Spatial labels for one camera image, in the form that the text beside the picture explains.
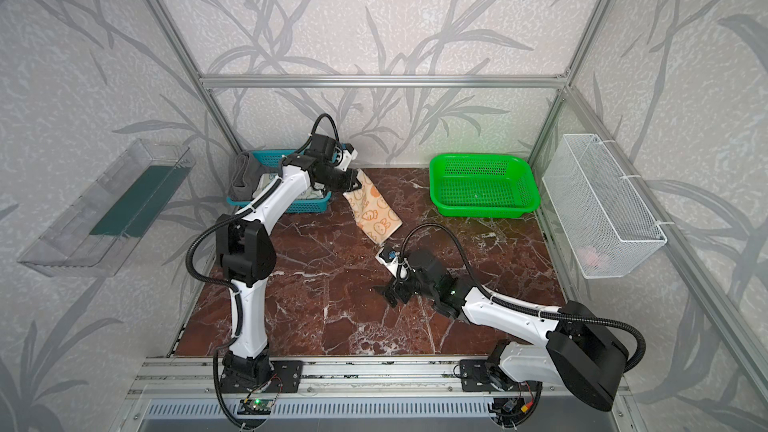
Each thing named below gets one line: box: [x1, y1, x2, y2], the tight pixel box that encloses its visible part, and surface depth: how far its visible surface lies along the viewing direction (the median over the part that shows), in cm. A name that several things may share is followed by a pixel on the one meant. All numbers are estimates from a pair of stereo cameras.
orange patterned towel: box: [342, 169, 403, 245], surface depth 101 cm
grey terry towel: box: [230, 151, 271, 201], surface depth 102 cm
